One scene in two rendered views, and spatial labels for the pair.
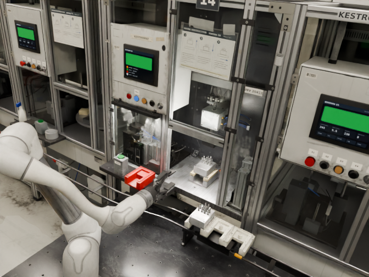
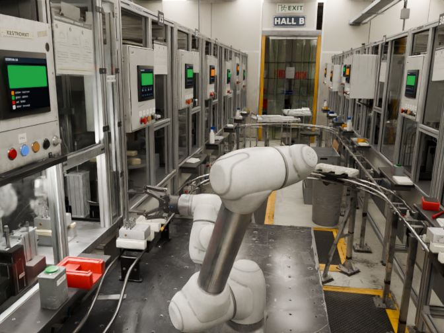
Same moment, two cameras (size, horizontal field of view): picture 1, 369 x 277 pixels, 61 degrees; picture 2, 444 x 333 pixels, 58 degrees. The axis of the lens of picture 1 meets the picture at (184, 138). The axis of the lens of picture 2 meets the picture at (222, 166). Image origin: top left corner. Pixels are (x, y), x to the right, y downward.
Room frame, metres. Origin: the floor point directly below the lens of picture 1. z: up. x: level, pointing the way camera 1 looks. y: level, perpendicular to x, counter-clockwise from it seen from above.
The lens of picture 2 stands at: (1.68, 1.72, 1.68)
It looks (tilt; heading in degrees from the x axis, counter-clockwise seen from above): 13 degrees down; 248
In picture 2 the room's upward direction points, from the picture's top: 1 degrees clockwise
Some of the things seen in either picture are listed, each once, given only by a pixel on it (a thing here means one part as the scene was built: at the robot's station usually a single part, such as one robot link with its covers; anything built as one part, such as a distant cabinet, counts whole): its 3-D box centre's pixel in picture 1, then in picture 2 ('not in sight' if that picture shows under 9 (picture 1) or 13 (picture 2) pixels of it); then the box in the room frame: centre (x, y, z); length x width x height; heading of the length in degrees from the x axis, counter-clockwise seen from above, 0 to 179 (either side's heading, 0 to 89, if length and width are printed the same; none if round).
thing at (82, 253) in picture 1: (80, 260); (243, 289); (1.06, 0.45, 0.85); 0.18 x 0.16 x 0.22; 12
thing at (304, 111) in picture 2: not in sight; (296, 131); (-2.89, -5.41, 0.48); 0.84 x 0.58 x 0.97; 67
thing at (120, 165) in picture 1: (121, 164); (51, 286); (1.75, 0.40, 0.97); 0.08 x 0.08 x 0.12; 59
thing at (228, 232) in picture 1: (218, 234); (143, 234); (1.32, -0.23, 0.84); 0.36 x 0.14 x 0.10; 59
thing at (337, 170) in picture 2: not in sight; (334, 172); (-0.49, -1.01, 0.84); 0.37 x 0.14 x 0.10; 117
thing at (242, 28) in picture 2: not in sight; (183, 71); (-1.23, -8.04, 1.65); 3.78 x 0.08 x 3.30; 149
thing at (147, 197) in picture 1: (143, 199); (186, 205); (1.21, 0.17, 1.12); 0.09 x 0.06 x 0.09; 59
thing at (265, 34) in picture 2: not in sight; (288, 88); (-3.44, -6.72, 1.31); 1.36 x 0.10 x 2.62; 149
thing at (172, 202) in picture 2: (152, 192); (170, 203); (1.27, 0.14, 1.12); 0.09 x 0.07 x 0.08; 149
